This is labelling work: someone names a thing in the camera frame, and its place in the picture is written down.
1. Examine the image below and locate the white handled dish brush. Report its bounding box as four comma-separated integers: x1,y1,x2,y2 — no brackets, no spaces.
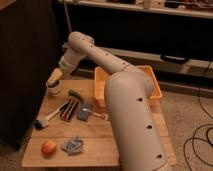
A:
34,102,68,130

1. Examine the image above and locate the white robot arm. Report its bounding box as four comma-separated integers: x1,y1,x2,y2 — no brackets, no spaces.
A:
46,31,172,171

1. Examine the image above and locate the glass cup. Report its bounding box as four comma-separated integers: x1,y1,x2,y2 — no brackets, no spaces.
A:
47,85,62,97

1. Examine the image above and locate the green vegetable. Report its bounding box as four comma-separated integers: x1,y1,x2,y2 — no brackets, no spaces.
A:
68,90,84,101

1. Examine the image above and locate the brown striped block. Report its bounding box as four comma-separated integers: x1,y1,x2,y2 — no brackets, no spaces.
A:
60,100,79,121

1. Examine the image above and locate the orange plastic bin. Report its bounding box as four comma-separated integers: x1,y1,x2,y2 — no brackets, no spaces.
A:
94,65,162,107

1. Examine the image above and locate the wooden board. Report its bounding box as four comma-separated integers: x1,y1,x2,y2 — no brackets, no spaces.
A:
21,78,178,168

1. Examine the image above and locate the metal pole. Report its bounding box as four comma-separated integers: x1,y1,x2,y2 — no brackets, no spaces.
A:
63,0,73,33

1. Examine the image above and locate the crumpled grey cloth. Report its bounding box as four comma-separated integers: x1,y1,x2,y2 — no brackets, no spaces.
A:
61,137,84,155

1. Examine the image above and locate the red orange apple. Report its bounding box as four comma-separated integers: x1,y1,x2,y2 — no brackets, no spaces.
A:
41,140,57,156

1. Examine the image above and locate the low wooden shelf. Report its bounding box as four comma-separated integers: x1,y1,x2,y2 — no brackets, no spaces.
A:
61,41,213,80

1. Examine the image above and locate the black handle on shelf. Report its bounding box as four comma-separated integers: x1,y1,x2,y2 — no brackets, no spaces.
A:
160,55,189,64

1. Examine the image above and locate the black cable on floor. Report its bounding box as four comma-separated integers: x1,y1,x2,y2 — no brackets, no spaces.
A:
182,59,213,171

